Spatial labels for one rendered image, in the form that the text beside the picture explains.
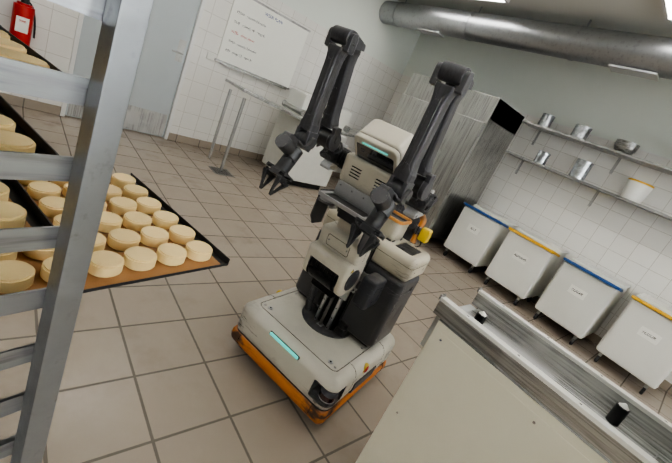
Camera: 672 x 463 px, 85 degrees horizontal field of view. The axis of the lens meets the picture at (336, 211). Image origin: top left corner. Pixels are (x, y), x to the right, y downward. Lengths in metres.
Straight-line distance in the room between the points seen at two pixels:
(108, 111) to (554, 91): 5.47
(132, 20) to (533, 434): 1.20
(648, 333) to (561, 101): 2.81
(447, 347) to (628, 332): 3.43
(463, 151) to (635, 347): 2.59
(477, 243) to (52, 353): 4.62
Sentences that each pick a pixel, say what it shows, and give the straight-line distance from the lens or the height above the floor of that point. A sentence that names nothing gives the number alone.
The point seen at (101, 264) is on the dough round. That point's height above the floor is 0.97.
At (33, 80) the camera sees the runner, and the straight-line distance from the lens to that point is 0.47.
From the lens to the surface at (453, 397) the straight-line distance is 1.28.
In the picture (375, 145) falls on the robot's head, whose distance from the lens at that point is 1.41.
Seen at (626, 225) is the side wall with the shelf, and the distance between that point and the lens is 5.18.
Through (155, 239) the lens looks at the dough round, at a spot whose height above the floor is 0.97.
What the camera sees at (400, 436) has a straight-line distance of 1.44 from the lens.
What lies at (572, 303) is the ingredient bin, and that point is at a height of 0.39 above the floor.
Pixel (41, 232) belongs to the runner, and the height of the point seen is 1.06.
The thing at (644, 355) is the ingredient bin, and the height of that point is 0.34.
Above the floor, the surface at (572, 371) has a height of 0.86.
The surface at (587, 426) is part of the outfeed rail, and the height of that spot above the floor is 0.87.
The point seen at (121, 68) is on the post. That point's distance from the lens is 0.46.
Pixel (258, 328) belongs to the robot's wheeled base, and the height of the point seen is 0.22.
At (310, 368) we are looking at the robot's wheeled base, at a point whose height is 0.25.
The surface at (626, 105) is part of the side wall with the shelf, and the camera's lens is 5.44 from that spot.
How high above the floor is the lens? 1.33
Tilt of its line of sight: 16 degrees down
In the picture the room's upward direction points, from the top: 24 degrees clockwise
